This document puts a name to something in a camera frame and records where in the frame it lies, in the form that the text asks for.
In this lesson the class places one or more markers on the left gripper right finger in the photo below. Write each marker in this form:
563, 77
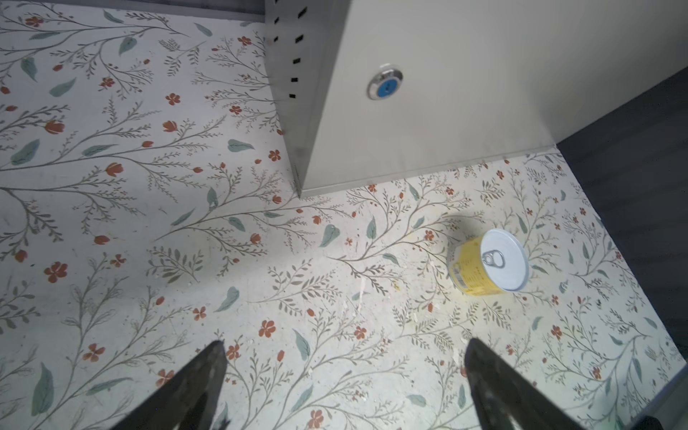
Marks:
503, 398

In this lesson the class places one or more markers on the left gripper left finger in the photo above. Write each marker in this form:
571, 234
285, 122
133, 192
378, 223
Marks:
188, 400

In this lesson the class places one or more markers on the yellow label ring-pull can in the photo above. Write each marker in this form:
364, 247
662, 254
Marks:
492, 264

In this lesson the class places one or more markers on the beige metal cabinet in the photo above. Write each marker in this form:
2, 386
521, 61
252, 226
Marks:
372, 91

